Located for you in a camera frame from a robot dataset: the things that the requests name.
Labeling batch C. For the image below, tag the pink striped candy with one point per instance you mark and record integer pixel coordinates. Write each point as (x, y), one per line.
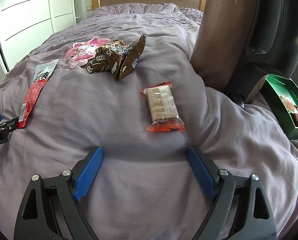
(287, 102)

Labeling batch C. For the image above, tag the long red and white packet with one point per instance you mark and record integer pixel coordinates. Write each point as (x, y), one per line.
(33, 90)

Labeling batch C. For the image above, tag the purple pillow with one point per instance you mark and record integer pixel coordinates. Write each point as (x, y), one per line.
(164, 8)
(118, 9)

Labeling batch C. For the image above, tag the red wafer packet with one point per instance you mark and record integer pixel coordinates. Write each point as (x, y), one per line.
(161, 105)

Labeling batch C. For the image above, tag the brown oat-print snack packet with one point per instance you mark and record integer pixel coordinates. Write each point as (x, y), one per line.
(103, 60)

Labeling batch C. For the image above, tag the dark brown snack packet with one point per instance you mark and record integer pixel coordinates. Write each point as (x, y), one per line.
(134, 57)

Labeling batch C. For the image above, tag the pink cartoon snack packet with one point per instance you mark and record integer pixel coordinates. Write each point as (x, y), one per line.
(81, 52)

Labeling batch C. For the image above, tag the white wardrobe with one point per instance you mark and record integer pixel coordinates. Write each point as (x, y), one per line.
(26, 12)

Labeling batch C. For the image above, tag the green cardboard box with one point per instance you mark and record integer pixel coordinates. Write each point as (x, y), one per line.
(279, 112)

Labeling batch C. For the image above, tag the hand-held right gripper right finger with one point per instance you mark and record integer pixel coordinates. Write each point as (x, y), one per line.
(201, 172)

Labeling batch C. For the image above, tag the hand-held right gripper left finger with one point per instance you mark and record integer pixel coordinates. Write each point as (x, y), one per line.
(87, 175)

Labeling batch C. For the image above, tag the black and bronze electric kettle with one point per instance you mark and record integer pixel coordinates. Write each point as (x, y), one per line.
(226, 30)

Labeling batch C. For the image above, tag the wall light switch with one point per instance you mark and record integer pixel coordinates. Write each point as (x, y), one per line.
(88, 7)

